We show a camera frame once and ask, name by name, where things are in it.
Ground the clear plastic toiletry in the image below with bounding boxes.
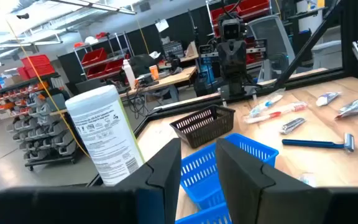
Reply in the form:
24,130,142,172
296,172,318,188

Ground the orange cup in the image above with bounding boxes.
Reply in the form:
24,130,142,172
149,64,160,81

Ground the blue disposable razor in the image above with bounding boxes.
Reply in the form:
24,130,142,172
281,133,356,153

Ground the white plastic bottle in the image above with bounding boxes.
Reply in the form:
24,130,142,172
122,58,136,90

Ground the yellow hanging cord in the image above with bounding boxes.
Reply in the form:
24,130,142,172
135,18,151,55
0,0,91,159

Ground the grey plastic tote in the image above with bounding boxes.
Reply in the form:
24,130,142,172
311,40,343,70

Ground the red toothbrush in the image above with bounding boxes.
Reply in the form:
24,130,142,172
243,101,309,124

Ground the metal shelf with red bins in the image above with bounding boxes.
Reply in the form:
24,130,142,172
208,0,273,69
73,32,133,85

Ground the small tube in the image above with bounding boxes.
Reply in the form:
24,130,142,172
278,117,306,135

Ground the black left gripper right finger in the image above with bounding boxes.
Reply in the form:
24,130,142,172
215,138,358,224

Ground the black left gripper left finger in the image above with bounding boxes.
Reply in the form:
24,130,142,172
0,138,182,224

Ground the ceiling strip light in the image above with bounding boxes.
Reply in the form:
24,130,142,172
50,0,138,16

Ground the white green wipes canister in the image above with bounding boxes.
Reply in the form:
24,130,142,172
65,84,145,187

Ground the grey mesh office chair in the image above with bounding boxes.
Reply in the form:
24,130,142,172
247,14,296,83

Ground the blue toothbrush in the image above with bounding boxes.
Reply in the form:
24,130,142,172
247,90,287,118

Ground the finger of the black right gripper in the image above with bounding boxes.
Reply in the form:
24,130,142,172
253,39,269,56
198,44,214,58

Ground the blue plastic basket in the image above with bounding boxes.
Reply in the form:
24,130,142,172
175,202,232,224
178,133,280,211

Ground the wooden workbench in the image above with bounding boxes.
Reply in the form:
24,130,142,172
119,42,200,103

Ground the black plastic basket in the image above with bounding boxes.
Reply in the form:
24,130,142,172
169,105,236,149

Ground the parts bin rack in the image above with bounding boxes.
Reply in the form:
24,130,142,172
0,73,85,172

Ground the silver blue toothpaste tube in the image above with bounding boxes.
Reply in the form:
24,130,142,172
334,96,358,121

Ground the white blue toothpaste tube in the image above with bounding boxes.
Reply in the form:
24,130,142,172
315,91,342,107

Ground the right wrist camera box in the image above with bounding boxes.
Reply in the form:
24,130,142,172
221,18,244,41

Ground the red storage bin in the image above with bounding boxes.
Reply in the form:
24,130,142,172
25,63,56,78
16,67,30,82
20,54,52,68

